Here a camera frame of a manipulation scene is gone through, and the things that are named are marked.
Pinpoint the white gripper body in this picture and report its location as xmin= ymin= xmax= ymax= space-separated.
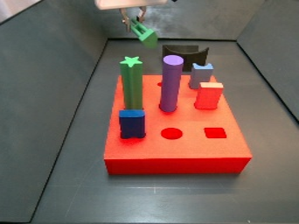
xmin=95 ymin=0 xmax=167 ymax=10

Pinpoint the black curved fixture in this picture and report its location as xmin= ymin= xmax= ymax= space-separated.
xmin=163 ymin=45 xmax=209 ymax=72

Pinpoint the green star peg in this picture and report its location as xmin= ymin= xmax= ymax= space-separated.
xmin=119 ymin=56 xmax=143 ymax=109

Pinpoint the light blue grey peg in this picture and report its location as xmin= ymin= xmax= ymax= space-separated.
xmin=189 ymin=63 xmax=213 ymax=89

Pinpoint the red peg board base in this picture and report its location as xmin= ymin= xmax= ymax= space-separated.
xmin=104 ymin=75 xmax=252 ymax=175

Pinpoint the red rectangular peg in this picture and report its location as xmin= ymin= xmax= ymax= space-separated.
xmin=193 ymin=82 xmax=223 ymax=109

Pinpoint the purple cylinder peg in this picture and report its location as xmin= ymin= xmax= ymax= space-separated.
xmin=159 ymin=55 xmax=183 ymax=113

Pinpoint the dark blue peg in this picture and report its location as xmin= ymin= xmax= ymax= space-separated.
xmin=119 ymin=109 xmax=145 ymax=139

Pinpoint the green three prong object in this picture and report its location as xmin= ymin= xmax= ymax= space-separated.
xmin=131 ymin=19 xmax=157 ymax=48

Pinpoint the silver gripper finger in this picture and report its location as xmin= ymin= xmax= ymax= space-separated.
xmin=136 ymin=6 xmax=147 ymax=23
xmin=119 ymin=8 xmax=131 ymax=32

